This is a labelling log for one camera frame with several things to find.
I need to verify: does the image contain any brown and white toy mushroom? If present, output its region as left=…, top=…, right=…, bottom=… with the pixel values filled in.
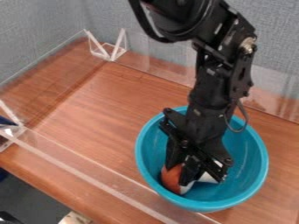
left=162, top=164, right=218, bottom=195

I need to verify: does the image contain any dark blue object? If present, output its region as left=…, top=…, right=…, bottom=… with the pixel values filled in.
left=0, top=116, right=18, bottom=126

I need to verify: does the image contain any clear acrylic left barrier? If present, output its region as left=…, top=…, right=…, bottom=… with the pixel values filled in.
left=0, top=29, right=89, bottom=88

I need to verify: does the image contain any clear acrylic barrier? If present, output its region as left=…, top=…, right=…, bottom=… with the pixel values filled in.
left=0, top=101, right=221, bottom=224
left=0, top=29, right=89, bottom=88
left=117, top=30, right=299, bottom=124

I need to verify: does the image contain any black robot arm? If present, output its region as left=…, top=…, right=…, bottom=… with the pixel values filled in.
left=129, top=0, right=258, bottom=190

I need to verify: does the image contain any clear acrylic corner bracket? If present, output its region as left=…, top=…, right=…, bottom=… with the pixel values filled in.
left=85, top=28, right=127, bottom=62

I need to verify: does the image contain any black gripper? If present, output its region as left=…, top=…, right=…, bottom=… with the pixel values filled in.
left=160, top=105, right=234, bottom=186

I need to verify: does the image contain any clear acrylic front barrier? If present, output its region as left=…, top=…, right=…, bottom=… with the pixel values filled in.
left=0, top=101, right=221, bottom=224

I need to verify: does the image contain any clear acrylic back barrier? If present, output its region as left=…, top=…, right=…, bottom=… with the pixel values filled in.
left=117, top=30, right=299, bottom=124

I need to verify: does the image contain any blue plastic bowl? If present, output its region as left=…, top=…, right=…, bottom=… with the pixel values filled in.
left=135, top=114, right=270, bottom=213

